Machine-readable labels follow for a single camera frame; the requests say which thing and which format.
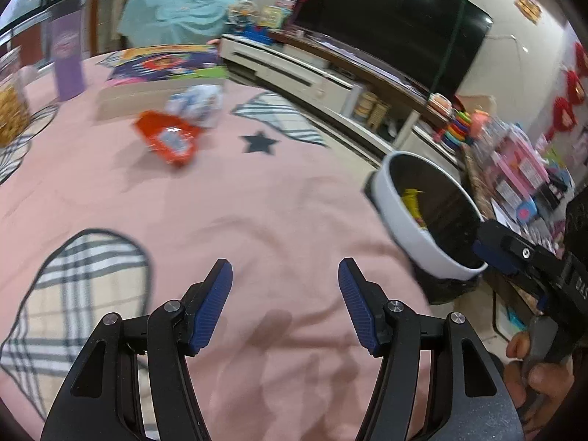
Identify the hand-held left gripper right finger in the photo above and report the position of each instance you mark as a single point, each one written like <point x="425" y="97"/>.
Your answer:
<point x="356" y="305"/>

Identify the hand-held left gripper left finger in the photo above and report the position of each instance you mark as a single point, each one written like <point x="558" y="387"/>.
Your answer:
<point x="211" y="305"/>

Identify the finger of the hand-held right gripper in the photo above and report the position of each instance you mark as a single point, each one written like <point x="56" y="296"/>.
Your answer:
<point x="496" y="255"/>

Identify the white bin with black bag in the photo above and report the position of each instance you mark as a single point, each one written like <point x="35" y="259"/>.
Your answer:
<point x="404" y="223"/>

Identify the red snack packet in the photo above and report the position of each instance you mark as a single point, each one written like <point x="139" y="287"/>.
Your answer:
<point x="161" y="131"/>

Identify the person's right hand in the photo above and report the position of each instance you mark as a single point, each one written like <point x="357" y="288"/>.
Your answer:
<point x="549" y="388"/>

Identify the pink plastic toy boxes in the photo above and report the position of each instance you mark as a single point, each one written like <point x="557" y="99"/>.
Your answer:
<point x="523" y="170"/>

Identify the pink tablecloth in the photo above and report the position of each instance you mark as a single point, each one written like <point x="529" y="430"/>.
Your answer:
<point x="275" y="202"/>

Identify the metal box grater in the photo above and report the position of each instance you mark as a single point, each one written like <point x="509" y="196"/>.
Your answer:
<point x="379" y="115"/>

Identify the yellow stacked cups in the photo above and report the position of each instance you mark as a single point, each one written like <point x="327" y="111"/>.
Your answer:
<point x="363" y="105"/>

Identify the white and blue wrapper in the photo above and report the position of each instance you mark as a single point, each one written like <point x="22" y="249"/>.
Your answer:
<point x="197" y="101"/>

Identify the colourful printed box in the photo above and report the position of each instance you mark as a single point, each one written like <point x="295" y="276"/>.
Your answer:
<point x="161" y="62"/>

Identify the white television cabinet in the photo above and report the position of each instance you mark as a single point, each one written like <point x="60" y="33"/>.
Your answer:
<point x="275" y="62"/>

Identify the black flat television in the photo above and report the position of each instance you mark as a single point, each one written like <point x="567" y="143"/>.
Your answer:
<point x="390" y="18"/>

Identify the blue toy base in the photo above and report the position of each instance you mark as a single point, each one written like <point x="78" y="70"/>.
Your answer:
<point x="255" y="34"/>

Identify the clear snack jar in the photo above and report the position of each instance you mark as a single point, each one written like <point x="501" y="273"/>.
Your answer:
<point x="11" y="110"/>

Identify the purple bottle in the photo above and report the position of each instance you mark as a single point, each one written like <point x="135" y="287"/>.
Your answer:
<point x="66" y="64"/>

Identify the ferris wheel toy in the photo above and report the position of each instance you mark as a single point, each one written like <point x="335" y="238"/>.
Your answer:
<point x="243" y="14"/>

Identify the teal cover cloth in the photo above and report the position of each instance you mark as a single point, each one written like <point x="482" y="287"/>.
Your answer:
<point x="174" y="14"/>

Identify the colourful toy box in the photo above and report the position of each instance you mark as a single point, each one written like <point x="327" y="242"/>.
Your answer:
<point x="272" y="16"/>

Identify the red paper wall decorations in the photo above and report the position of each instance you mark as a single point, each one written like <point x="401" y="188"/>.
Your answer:
<point x="567" y="110"/>

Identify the round gold wall decoration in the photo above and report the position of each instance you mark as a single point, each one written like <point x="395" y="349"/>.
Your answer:
<point x="528" y="5"/>

